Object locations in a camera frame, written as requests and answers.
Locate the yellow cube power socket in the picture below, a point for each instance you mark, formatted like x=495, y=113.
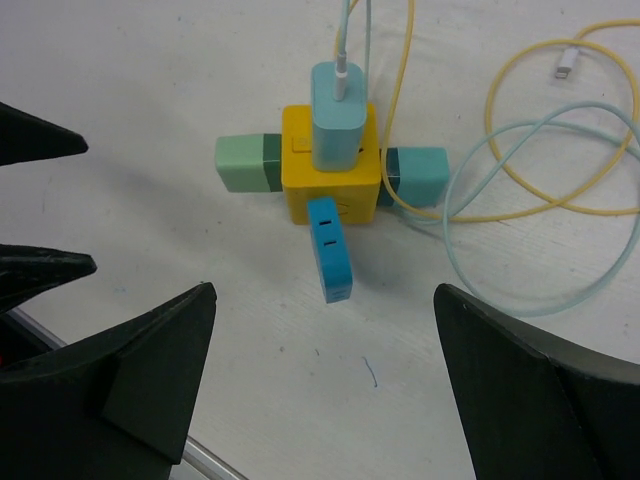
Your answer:
x=355, y=191

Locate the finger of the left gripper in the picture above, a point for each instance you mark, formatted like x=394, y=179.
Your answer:
x=27, y=138
x=28, y=271

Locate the light teal usb charger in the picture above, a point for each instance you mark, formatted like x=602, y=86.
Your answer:
x=337, y=126

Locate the teal plug adapter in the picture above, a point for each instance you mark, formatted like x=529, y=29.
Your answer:
x=418, y=175

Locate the green plug adapter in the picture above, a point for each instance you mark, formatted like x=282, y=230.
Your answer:
x=249, y=163

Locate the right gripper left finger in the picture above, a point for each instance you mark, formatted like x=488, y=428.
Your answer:
x=38, y=441

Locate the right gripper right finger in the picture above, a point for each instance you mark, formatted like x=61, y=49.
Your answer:
x=534, y=405

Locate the blue plug adapter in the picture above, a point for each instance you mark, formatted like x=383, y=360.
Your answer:
x=330, y=250

